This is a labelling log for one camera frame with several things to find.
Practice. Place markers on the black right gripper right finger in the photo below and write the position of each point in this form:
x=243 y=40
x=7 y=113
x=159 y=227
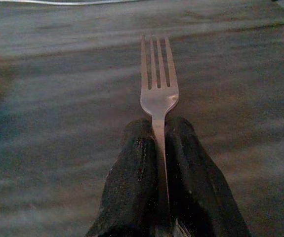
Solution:
x=196 y=177

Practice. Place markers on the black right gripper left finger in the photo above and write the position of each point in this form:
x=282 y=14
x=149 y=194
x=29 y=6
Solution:
x=129 y=177

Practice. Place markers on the silver metal fork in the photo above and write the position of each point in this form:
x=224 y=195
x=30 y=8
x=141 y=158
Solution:
x=159 y=101

